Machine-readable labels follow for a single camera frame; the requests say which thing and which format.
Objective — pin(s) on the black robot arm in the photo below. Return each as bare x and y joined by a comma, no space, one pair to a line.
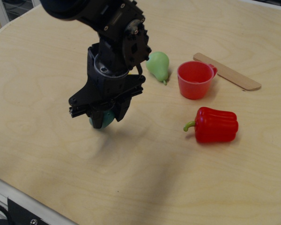
115,21

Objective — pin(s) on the teal toy cucumber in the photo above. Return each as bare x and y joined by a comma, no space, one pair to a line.
108,118

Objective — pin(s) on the red plastic cup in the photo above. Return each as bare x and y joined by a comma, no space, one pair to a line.
194,79

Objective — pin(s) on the light green toy pear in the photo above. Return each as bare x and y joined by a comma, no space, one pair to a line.
158,65

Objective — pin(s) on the black corner bracket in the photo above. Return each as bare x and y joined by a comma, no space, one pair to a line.
22,216

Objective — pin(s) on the red toy bell pepper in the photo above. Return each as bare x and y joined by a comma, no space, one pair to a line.
213,125

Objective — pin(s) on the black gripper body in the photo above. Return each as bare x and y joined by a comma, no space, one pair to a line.
112,71

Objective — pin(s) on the wooden flat stick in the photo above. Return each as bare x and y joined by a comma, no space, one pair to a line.
229,74

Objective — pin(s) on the aluminium table edge frame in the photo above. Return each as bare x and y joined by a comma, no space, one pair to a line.
47,214

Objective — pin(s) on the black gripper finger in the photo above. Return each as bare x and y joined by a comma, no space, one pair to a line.
121,106
96,116

